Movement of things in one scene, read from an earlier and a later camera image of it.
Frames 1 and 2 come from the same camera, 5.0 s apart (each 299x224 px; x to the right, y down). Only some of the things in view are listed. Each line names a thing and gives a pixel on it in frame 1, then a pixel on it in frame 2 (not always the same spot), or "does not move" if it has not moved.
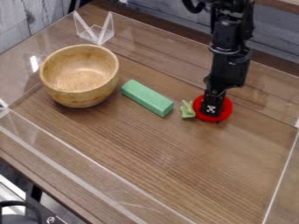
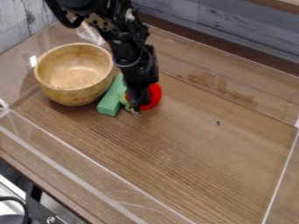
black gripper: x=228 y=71 to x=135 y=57
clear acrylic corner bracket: x=95 y=34 does not move
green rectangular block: x=147 y=97 to x=108 y=104
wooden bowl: x=79 y=73 does not move
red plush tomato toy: x=225 y=114 to x=153 y=95
